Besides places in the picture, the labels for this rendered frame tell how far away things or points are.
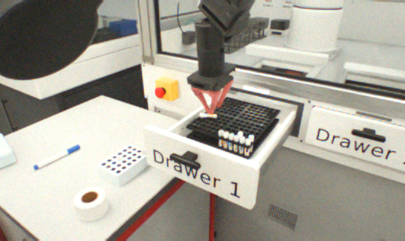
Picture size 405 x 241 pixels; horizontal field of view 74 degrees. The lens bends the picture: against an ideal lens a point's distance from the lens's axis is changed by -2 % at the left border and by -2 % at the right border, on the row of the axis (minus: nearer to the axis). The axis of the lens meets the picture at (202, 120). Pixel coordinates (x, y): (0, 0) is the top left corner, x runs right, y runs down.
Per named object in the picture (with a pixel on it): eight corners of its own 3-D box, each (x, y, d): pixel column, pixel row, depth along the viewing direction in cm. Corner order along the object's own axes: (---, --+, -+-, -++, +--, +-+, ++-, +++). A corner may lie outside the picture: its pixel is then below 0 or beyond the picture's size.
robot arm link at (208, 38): (188, 18, 52) (211, 22, 49) (210, 10, 56) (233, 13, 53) (191, 53, 56) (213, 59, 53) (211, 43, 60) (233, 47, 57)
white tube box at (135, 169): (120, 187, 70) (117, 176, 68) (98, 176, 74) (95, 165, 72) (152, 162, 79) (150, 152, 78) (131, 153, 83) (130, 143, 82)
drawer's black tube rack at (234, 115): (246, 168, 65) (249, 146, 62) (187, 146, 73) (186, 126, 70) (278, 129, 81) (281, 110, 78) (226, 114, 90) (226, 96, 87)
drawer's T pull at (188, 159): (198, 171, 55) (197, 166, 54) (168, 159, 58) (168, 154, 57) (207, 162, 57) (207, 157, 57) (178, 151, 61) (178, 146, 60)
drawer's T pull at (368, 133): (384, 143, 63) (386, 139, 63) (350, 134, 67) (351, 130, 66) (385, 136, 66) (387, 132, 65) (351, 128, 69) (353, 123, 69)
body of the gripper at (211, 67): (236, 72, 61) (236, 40, 57) (211, 92, 55) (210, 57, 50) (212, 67, 64) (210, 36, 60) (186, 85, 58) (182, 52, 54)
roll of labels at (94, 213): (82, 199, 67) (78, 187, 65) (110, 197, 67) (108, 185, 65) (72, 222, 60) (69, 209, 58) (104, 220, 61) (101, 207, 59)
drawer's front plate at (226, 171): (252, 210, 56) (257, 168, 51) (146, 163, 70) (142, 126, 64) (255, 205, 57) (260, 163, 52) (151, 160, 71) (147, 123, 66)
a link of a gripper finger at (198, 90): (233, 107, 65) (233, 71, 59) (217, 123, 60) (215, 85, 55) (209, 100, 68) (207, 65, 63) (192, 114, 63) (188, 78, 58)
